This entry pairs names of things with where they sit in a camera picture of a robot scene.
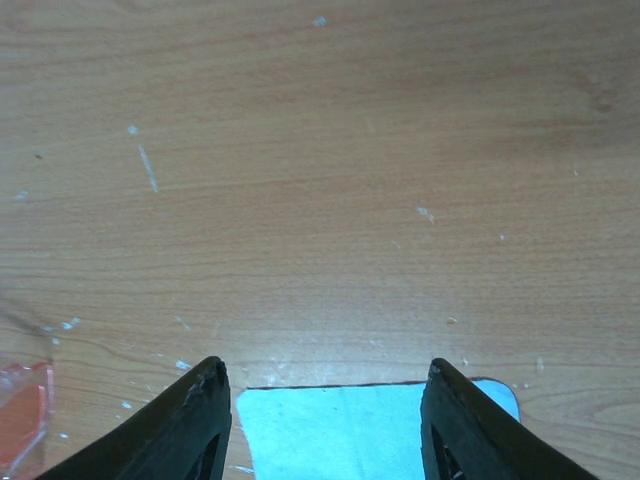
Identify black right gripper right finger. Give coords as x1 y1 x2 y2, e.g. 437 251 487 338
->
421 358 595 480

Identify pink transparent sunglasses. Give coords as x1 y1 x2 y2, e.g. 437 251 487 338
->
1 355 53 479

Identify light blue cleaning cloth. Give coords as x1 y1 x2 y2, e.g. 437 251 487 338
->
235 379 521 480

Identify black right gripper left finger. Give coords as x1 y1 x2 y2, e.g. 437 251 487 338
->
39 356 232 480

